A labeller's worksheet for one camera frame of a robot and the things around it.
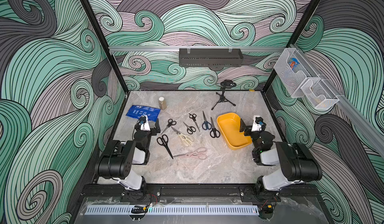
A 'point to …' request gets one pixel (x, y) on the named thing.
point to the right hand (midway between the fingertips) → (251, 119)
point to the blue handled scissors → (206, 125)
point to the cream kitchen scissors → (185, 139)
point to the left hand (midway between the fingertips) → (149, 118)
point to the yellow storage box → (229, 124)
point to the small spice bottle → (163, 103)
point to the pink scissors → (196, 154)
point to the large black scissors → (163, 141)
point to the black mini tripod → (225, 84)
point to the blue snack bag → (136, 111)
